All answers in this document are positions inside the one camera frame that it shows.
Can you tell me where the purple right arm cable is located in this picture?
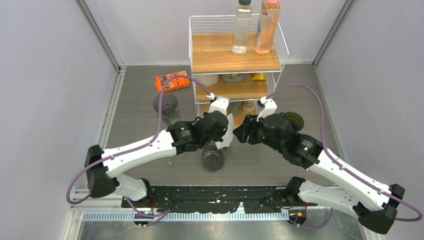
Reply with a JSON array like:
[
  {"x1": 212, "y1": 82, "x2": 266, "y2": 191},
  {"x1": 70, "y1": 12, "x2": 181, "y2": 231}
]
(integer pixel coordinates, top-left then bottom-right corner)
[{"x1": 266, "y1": 83, "x2": 423, "y2": 222}]

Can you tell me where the grey metal can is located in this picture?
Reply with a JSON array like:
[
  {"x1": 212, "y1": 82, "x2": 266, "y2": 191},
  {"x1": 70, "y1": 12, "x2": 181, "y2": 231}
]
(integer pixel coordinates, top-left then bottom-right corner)
[{"x1": 227, "y1": 101, "x2": 242, "y2": 118}]

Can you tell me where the orange snack box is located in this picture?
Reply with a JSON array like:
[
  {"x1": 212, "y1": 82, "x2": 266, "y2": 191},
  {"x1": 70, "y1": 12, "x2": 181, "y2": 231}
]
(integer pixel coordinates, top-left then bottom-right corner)
[{"x1": 155, "y1": 70, "x2": 191, "y2": 93}]

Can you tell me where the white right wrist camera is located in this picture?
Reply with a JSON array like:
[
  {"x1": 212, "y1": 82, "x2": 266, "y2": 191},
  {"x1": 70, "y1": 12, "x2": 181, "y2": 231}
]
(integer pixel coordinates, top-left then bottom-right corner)
[{"x1": 257, "y1": 96, "x2": 277, "y2": 119}]

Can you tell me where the clear water bottle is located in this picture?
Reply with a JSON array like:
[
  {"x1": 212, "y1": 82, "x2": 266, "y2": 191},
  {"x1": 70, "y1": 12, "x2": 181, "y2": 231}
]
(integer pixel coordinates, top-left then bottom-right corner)
[{"x1": 232, "y1": 0, "x2": 252, "y2": 55}]

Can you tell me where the printed ceramic bowl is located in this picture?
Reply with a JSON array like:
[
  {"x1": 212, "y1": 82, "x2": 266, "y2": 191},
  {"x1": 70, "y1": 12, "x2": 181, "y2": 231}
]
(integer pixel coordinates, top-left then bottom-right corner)
[{"x1": 221, "y1": 73, "x2": 247, "y2": 84}]

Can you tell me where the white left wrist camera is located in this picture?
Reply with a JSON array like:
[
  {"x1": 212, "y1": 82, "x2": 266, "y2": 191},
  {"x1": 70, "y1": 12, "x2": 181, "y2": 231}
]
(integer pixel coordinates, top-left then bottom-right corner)
[{"x1": 207, "y1": 93, "x2": 230, "y2": 116}]

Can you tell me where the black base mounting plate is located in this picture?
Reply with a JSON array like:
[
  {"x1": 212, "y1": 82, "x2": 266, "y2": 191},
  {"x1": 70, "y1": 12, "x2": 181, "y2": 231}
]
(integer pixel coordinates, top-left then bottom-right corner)
[{"x1": 145, "y1": 185, "x2": 307, "y2": 215}]

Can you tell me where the white wire wooden shelf rack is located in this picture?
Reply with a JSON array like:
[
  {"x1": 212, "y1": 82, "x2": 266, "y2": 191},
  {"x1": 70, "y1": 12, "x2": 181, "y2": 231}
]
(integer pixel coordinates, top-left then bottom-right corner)
[{"x1": 188, "y1": 13, "x2": 290, "y2": 133}]

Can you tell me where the dark green dripper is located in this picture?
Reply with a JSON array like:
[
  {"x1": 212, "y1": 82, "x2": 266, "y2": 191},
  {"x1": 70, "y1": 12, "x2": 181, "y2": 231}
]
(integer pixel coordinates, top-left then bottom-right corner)
[{"x1": 282, "y1": 111, "x2": 305, "y2": 132}]

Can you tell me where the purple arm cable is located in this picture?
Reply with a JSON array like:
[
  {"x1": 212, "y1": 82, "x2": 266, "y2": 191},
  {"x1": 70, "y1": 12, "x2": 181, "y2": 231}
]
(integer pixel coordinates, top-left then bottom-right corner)
[
  {"x1": 65, "y1": 75, "x2": 213, "y2": 206},
  {"x1": 266, "y1": 83, "x2": 423, "y2": 222}
]

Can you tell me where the smoky glass mug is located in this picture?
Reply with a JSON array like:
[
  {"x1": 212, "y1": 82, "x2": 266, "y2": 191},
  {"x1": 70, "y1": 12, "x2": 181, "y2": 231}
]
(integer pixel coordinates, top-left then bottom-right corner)
[{"x1": 201, "y1": 145, "x2": 225, "y2": 172}]

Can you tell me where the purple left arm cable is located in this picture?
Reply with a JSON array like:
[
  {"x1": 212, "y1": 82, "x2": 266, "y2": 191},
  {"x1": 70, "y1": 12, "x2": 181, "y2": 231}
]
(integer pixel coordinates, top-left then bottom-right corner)
[{"x1": 65, "y1": 75, "x2": 213, "y2": 206}]

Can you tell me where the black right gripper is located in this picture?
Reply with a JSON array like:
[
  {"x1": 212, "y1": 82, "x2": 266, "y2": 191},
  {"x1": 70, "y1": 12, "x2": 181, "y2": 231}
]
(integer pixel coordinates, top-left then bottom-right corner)
[{"x1": 232, "y1": 113, "x2": 285, "y2": 154}]

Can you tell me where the yellow snack packet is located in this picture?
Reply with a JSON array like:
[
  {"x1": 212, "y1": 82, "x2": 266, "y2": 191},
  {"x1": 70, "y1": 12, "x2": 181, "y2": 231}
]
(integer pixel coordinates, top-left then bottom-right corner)
[{"x1": 251, "y1": 72, "x2": 268, "y2": 81}]

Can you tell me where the white cup on shelf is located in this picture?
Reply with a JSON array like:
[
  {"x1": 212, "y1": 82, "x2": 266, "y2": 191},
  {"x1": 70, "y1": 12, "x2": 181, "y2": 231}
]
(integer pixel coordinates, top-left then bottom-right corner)
[{"x1": 194, "y1": 74, "x2": 220, "y2": 86}]

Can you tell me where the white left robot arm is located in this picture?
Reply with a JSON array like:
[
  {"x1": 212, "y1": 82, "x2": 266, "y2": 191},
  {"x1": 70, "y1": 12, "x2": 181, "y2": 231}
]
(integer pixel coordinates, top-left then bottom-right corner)
[{"x1": 84, "y1": 111, "x2": 234, "y2": 207}]

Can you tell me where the white printed cup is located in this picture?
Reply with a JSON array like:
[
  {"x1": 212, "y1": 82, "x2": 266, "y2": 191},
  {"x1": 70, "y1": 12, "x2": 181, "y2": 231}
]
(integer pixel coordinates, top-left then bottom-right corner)
[{"x1": 241, "y1": 100, "x2": 257, "y2": 112}]

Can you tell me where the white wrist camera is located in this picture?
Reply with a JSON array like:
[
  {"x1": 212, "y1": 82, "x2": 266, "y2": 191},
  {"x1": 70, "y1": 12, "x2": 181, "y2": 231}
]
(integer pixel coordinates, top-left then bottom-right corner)
[
  {"x1": 207, "y1": 93, "x2": 230, "y2": 116},
  {"x1": 257, "y1": 96, "x2": 277, "y2": 119}
]

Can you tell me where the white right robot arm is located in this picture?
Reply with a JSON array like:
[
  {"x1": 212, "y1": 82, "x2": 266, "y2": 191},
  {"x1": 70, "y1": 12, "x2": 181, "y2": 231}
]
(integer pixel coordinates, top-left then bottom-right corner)
[{"x1": 233, "y1": 112, "x2": 405, "y2": 235}]

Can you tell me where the pink drink bottle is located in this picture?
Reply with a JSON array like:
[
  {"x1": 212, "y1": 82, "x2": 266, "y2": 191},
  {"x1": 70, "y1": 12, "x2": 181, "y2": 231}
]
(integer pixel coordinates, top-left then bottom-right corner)
[{"x1": 254, "y1": 0, "x2": 281, "y2": 55}]

